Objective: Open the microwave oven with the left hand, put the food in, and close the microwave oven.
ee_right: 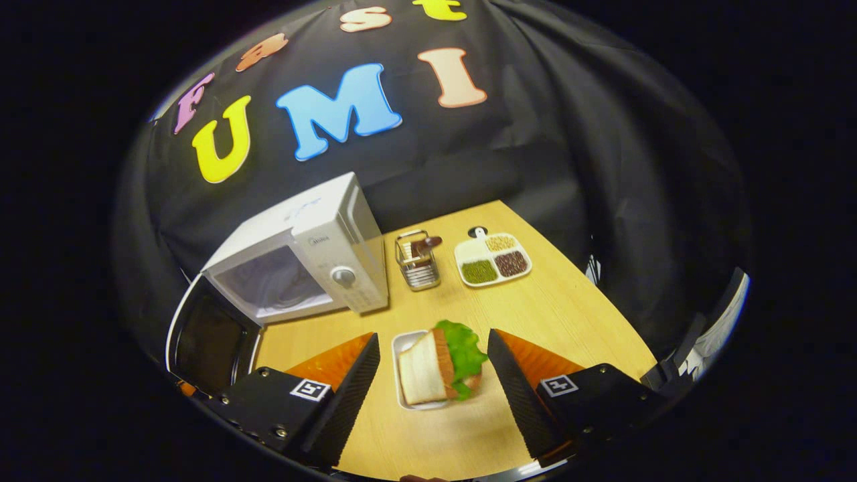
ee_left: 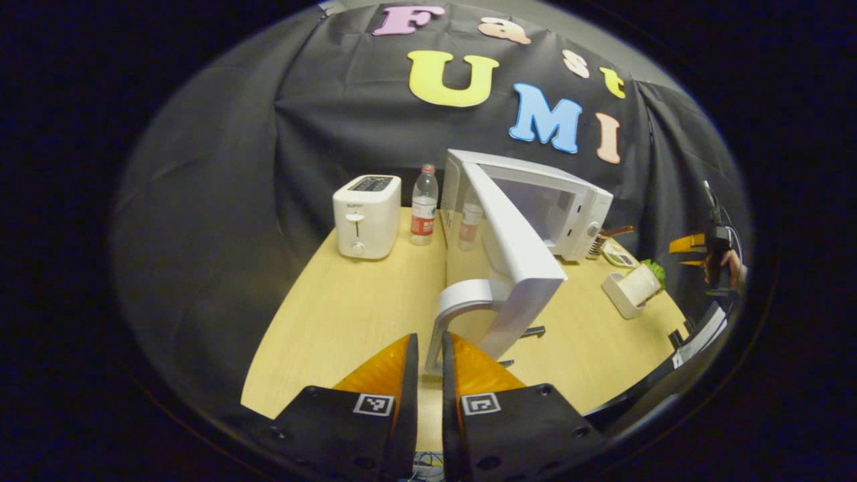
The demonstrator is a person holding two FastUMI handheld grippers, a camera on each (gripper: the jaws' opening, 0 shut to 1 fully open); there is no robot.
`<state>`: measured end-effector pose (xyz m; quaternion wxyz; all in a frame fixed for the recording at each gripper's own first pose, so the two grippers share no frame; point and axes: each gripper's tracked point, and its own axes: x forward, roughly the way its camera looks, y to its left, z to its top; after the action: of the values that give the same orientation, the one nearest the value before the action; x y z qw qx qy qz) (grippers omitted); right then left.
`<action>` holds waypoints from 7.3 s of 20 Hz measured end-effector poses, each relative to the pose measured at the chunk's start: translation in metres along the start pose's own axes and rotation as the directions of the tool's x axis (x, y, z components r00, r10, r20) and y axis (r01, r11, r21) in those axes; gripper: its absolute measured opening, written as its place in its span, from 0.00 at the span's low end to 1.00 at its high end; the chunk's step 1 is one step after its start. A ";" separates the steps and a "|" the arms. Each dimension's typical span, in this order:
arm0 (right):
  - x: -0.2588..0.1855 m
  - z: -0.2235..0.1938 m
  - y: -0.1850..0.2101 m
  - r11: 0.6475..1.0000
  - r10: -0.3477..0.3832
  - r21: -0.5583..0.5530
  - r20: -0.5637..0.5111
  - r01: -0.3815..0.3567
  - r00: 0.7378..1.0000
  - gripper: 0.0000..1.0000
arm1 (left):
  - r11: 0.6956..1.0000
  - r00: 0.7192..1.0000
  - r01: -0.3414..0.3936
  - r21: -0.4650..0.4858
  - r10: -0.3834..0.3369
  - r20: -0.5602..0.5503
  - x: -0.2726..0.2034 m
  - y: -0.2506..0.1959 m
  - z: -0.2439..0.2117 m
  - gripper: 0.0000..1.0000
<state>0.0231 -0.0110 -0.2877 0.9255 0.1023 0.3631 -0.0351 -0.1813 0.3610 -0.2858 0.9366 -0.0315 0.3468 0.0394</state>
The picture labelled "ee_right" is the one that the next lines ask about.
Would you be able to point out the white microwave oven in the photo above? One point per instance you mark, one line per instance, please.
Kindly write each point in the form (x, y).
(315, 221)

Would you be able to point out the black backdrop cloth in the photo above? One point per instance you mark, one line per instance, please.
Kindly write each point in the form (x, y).
(569, 134)

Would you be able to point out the white divided dish of beans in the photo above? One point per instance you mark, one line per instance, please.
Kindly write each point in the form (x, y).
(492, 258)

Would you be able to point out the white cloth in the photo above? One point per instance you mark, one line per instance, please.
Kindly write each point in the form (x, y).
(716, 335)

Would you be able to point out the sandwich with lettuce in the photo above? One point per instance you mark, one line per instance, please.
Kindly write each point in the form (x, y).
(422, 371)

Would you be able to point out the brown wooden spoon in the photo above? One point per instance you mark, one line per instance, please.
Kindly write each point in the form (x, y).
(428, 244)

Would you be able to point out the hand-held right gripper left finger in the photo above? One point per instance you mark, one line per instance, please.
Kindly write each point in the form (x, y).
(348, 408)

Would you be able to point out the white rectangular tray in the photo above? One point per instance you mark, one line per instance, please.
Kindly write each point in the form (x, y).
(404, 343)

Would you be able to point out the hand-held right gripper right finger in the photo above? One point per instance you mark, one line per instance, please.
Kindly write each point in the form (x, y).
(522, 408)

